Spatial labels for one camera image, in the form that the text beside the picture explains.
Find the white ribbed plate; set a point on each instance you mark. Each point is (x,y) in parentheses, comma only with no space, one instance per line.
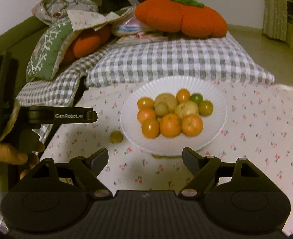
(211,129)

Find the grey gingham pillow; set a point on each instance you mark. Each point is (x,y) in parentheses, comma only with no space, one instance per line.
(176,59)

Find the plain red cushion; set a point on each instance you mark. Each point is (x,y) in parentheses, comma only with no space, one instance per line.
(86,42)

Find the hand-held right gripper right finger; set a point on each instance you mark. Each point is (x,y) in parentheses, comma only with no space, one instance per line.
(192,160)

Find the clear plastic bag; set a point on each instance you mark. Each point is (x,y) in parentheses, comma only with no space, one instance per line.
(131,27)

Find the beige curtain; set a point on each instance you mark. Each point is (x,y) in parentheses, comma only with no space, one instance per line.
(275,10)

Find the green sofa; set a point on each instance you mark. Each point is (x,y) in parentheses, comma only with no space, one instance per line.
(9,39)

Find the large yellow citrus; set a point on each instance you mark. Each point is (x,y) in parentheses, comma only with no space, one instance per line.
(167,99)

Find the glossy orange tomato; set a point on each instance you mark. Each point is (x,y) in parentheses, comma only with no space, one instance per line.
(183,95)
(150,128)
(145,103)

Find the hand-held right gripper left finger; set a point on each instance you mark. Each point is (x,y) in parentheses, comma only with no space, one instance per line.
(99,160)

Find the floral fabric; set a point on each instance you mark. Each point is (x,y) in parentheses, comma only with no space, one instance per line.
(86,15)

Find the red tomato cushion green top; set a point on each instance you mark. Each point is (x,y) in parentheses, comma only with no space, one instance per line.
(173,17)

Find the yellow citrus with brown marks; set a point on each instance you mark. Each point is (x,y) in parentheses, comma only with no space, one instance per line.
(187,109)

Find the person's left hand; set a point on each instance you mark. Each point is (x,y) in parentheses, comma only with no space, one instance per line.
(2,154)

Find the green embroidered cushion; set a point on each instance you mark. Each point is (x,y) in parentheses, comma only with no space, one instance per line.
(49,47)

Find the cherry print cloth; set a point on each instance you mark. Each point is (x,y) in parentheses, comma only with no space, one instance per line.
(256,134)

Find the orange tangerine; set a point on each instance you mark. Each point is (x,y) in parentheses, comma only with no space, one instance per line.
(192,125)
(170,125)
(146,115)

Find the grey gingham quilt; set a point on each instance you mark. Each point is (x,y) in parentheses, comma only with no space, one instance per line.
(61,82)

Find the small yellow-green citrus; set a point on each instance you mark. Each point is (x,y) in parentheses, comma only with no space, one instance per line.
(161,108)
(116,137)

